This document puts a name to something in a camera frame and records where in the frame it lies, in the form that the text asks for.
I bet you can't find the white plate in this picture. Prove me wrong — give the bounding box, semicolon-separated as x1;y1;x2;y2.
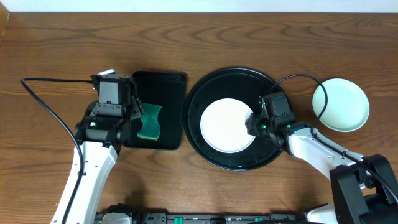
200;98;255;154

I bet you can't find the black rectangular tray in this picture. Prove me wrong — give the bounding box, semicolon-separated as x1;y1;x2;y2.
124;71;186;150

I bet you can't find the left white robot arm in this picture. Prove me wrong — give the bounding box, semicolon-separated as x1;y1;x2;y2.
52;74;144;223

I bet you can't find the black round tray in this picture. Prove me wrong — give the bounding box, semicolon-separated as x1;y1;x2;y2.
183;67;284;171

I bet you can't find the pale green plate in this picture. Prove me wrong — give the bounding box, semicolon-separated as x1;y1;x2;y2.
312;78;370;133

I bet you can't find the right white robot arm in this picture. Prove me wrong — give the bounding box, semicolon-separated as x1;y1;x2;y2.
245;114;397;224

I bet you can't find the green scrub sponge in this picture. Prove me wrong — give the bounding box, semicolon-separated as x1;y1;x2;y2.
137;103;162;141

